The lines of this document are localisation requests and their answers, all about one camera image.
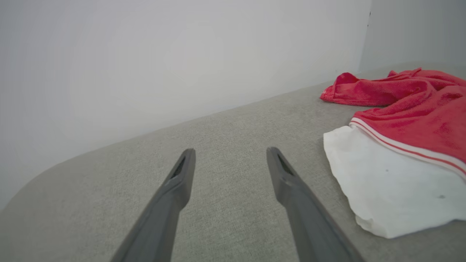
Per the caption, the grey fabric sofa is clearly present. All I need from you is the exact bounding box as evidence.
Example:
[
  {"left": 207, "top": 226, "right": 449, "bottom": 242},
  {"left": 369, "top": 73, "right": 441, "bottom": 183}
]
[{"left": 0, "top": 62, "right": 466, "bottom": 262}]

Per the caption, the red and white shirt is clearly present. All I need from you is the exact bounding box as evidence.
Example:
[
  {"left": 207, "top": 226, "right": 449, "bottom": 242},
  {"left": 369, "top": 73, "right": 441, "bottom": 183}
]
[{"left": 320, "top": 67, "right": 466, "bottom": 239}]

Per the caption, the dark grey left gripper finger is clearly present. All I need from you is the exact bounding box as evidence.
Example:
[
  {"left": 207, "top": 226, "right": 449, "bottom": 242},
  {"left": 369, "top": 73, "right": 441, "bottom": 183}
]
[{"left": 111, "top": 148, "right": 196, "bottom": 262}]

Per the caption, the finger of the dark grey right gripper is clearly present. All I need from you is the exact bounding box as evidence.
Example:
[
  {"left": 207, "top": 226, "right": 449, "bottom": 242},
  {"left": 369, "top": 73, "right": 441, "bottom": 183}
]
[{"left": 266, "top": 147, "right": 366, "bottom": 262}]

